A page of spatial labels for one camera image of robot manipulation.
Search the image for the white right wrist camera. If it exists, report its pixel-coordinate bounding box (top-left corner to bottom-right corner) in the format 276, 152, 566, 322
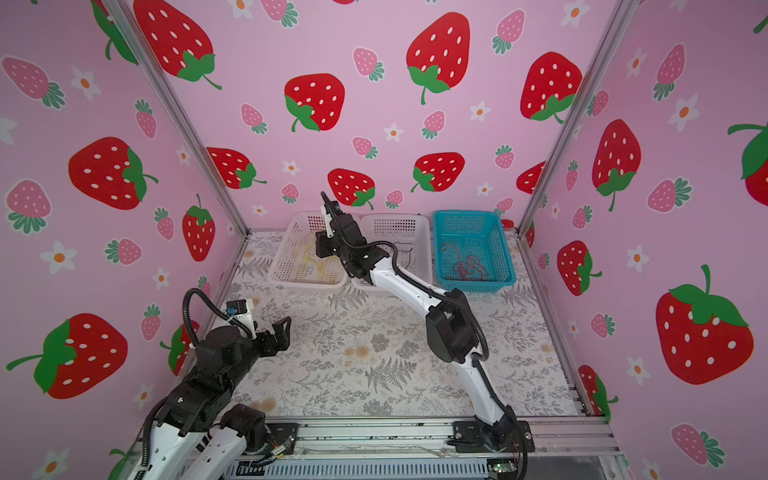
321, 191, 340, 238

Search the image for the white plastic basket left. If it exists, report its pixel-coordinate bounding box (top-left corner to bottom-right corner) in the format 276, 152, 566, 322
267, 212, 348, 292

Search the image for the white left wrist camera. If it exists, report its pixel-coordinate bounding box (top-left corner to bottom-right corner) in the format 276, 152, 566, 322
225, 299, 254, 329

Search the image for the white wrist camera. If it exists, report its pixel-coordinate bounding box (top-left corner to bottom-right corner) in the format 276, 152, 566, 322
321, 191, 340, 238
225, 299, 254, 329

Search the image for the yellow cable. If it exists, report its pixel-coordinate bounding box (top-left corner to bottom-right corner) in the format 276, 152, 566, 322
298, 230, 344, 283

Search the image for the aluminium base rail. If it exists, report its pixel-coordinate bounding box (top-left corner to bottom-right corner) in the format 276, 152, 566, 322
131, 416, 619, 480

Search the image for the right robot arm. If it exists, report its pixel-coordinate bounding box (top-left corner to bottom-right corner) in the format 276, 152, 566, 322
316, 202, 528, 457

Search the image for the aluminium frame post right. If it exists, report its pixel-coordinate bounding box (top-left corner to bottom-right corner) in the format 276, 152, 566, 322
517, 0, 640, 238

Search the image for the teal plastic basket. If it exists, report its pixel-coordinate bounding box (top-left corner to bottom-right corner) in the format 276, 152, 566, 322
432, 210, 517, 293

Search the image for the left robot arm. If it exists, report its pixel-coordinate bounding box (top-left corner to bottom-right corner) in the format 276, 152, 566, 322
128, 288, 298, 479

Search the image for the white plastic basket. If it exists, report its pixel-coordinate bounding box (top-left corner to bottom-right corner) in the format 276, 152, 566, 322
267, 212, 348, 292
358, 214, 434, 283

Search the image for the white plastic basket middle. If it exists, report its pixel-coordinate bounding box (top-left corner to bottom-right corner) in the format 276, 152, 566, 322
358, 214, 434, 283

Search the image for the aluminium frame post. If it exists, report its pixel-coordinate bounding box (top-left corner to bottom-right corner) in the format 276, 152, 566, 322
517, 0, 640, 238
104, 0, 250, 237

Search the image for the red cable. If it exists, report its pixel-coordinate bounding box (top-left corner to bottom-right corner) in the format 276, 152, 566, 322
440, 239, 497, 282

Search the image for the aluminium frame post left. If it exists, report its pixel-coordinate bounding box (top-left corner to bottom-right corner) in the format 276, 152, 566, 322
104, 0, 250, 237

